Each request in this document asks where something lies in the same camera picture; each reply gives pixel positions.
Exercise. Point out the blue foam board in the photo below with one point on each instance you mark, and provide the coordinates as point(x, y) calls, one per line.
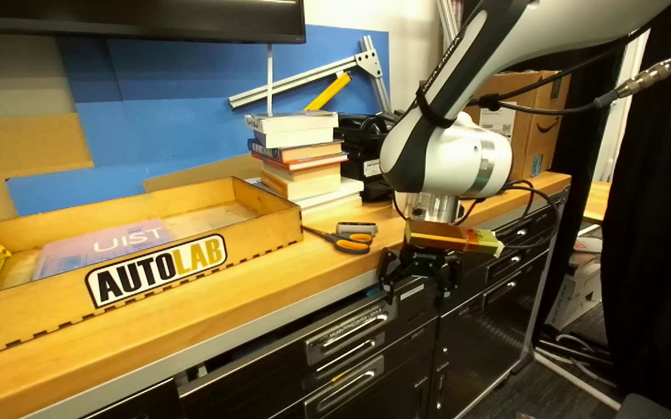
point(156, 116)

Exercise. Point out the black curtain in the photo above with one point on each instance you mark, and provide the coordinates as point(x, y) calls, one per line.
point(658, 233)

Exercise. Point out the wooden Autolab tray box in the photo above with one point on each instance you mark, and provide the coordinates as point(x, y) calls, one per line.
point(128, 257)

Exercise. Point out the flat white book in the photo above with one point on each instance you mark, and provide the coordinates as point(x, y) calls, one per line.
point(327, 200)

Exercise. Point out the large Amazon cardboard box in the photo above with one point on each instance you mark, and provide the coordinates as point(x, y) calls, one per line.
point(533, 116)

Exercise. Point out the white clutter on floor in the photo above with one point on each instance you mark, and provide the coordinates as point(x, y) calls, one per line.
point(580, 287)

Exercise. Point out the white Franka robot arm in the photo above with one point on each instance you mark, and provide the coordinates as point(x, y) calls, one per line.
point(460, 146)

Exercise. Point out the cream thick book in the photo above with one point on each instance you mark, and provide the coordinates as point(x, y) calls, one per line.
point(300, 183)

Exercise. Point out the red cover book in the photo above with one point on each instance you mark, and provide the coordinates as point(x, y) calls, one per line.
point(302, 160)

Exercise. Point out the dark wall monitor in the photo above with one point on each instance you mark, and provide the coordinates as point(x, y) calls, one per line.
point(133, 16)

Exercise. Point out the yellow spirit level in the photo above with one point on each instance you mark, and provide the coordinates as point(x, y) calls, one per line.
point(327, 94)

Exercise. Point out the blue spine book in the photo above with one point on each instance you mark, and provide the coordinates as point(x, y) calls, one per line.
point(262, 150)

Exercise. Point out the black tool cabinet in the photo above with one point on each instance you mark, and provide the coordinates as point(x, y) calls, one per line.
point(499, 310)

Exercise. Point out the leaning aluminium profile bars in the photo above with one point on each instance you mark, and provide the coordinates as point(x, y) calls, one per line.
point(447, 24)

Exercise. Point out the aluminium extrusion frame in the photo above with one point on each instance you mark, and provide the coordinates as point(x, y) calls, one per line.
point(313, 73)

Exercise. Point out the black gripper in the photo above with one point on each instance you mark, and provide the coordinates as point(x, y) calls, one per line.
point(424, 268)

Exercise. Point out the thick white book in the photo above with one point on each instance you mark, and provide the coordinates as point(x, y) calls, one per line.
point(292, 129)

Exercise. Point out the purple UIST booklet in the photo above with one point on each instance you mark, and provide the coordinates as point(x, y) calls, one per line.
point(103, 244)

